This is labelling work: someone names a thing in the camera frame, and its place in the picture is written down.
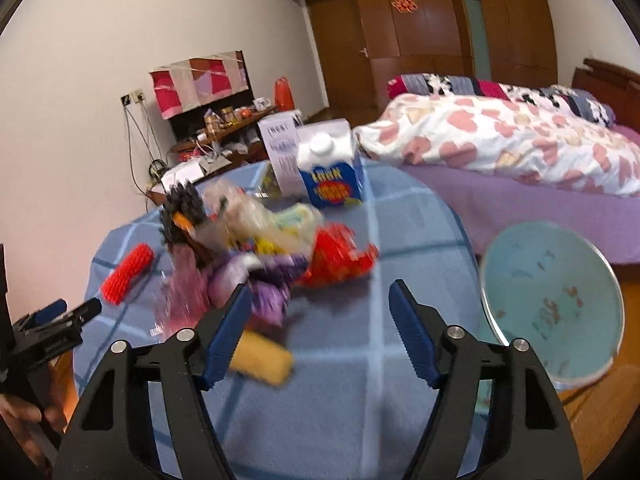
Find red foam mesh sleeve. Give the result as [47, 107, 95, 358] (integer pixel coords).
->
[100, 243, 155, 306]

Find clear yellow plastic bag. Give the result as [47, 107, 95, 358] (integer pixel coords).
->
[201, 178, 324, 256]

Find purple snack wrapper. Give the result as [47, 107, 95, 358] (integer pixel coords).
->
[207, 252, 308, 327]

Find red snack wrapper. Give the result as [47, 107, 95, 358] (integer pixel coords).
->
[298, 223, 378, 288]

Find light blue trash bin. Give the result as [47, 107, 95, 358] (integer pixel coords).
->
[478, 221, 625, 391]

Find person's left hand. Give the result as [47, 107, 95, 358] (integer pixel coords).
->
[1, 364, 68, 474]

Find pink clear plastic wrapper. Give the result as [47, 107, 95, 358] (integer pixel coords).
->
[151, 244, 209, 340]

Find blue plaid tablecloth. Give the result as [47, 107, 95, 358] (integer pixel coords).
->
[72, 156, 490, 480]

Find cluttered wooden tv stand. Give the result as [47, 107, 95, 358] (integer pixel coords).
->
[145, 105, 277, 205]

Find purple bed sheet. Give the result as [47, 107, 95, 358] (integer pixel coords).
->
[399, 123, 640, 267]

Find cloth-covered television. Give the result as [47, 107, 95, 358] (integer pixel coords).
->
[150, 51, 250, 120]

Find white printed paper carton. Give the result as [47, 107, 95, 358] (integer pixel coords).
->
[258, 110, 306, 197]

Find blue white milk carton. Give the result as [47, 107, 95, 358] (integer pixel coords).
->
[296, 119, 363, 209]

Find red plastic bag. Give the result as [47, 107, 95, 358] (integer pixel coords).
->
[274, 77, 296, 112]

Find pink heart pattern duvet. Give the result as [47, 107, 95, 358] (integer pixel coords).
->
[355, 94, 639, 197]

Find wooden bed headboard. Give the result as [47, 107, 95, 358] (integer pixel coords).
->
[572, 58, 640, 131]

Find brown wooden door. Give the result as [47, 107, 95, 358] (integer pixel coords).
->
[306, 0, 378, 127]

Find brown wooden wardrobe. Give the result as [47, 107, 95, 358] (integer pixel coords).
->
[273, 0, 560, 111]

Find red double happiness decoration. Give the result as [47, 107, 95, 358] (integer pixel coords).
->
[390, 0, 419, 14]

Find hanging black cables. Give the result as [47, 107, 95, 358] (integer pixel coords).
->
[121, 98, 170, 212]

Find wall power outlet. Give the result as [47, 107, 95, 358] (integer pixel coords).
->
[120, 89, 145, 107]

